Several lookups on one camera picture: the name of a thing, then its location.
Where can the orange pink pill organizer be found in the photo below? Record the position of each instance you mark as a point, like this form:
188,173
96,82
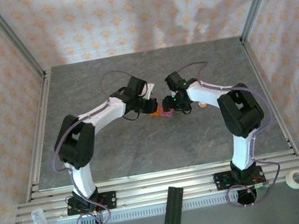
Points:
167,114

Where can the white pill bottle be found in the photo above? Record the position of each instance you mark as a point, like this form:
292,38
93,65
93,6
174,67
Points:
203,105

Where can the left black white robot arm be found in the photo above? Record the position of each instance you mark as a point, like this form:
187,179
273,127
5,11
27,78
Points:
74,142

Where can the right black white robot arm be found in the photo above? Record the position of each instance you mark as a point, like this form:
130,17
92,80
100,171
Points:
241,111

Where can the black slotted bar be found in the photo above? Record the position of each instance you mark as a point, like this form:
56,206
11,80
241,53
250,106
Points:
173,208

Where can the white tape roll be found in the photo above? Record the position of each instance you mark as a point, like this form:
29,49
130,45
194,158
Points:
291,184

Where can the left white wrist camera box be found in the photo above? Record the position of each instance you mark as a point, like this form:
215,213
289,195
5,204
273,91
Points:
150,90

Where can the right aluminium side rail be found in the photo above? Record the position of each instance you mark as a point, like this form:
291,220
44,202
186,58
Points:
254,65

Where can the aluminium side rail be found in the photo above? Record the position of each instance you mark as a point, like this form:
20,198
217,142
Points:
254,65
43,106

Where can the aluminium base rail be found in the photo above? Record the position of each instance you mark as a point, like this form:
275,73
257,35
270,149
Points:
146,196

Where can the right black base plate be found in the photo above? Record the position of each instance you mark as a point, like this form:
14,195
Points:
221,181

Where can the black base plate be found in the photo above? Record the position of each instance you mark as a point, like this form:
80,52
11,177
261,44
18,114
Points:
109,200
221,181

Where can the left aluminium side rail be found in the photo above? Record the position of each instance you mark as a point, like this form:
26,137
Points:
43,106

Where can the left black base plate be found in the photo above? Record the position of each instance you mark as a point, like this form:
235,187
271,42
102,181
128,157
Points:
109,200

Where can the left aluminium frame post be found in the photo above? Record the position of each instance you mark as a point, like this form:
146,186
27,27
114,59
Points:
14,39

